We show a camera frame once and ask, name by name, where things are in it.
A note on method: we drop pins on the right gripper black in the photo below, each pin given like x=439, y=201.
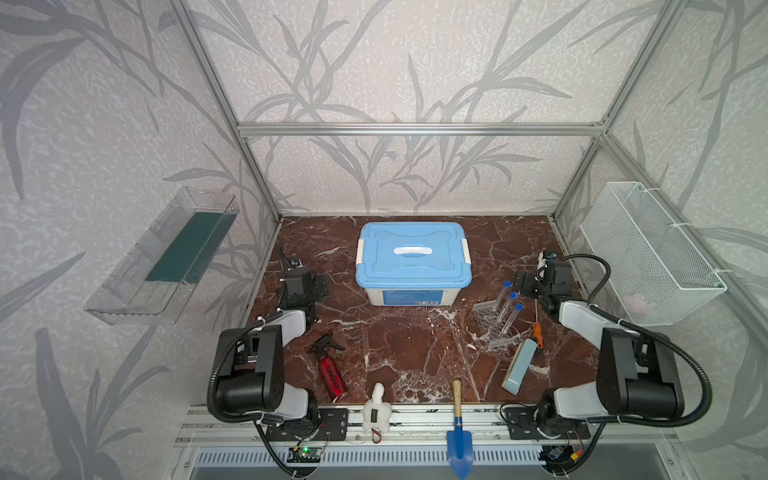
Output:
x=552, y=271

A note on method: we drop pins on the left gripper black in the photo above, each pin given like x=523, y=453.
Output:
x=298, y=274

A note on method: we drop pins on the white plastic storage bin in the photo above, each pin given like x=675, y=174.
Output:
x=414, y=295

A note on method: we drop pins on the clear acrylic test tube rack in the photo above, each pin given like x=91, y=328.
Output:
x=490, y=338

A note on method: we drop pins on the blue plastic bin lid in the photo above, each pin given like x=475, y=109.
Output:
x=411, y=230

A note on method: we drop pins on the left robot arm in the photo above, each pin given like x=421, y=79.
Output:
x=247, y=381

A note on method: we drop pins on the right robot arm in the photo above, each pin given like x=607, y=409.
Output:
x=642, y=377

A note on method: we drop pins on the teal grey rectangular box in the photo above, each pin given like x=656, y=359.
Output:
x=519, y=366

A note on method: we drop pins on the red spray bottle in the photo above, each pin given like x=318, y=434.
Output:
x=328, y=368

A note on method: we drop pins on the white plastic figurine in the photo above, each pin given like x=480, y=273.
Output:
x=376, y=412

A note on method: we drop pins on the green circuit board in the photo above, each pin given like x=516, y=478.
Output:
x=304, y=455

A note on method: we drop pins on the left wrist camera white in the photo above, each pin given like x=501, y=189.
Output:
x=293, y=262

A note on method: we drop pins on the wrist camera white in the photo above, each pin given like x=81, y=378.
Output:
x=293, y=262
x=546, y=255

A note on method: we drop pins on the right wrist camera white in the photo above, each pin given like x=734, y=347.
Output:
x=546, y=255

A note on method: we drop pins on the orange handled tool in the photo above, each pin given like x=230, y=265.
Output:
x=537, y=328

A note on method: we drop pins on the white wire mesh basket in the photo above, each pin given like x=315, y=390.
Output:
x=658, y=275

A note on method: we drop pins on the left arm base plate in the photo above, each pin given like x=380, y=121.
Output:
x=330, y=424

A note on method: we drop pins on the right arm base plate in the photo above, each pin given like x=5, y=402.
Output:
x=525, y=423

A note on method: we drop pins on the clear wall shelf green liner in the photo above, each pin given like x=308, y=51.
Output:
x=155, y=281

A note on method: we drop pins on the aluminium front rail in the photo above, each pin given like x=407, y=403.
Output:
x=412, y=424

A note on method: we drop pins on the blue garden trowel wooden handle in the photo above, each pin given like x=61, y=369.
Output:
x=459, y=441

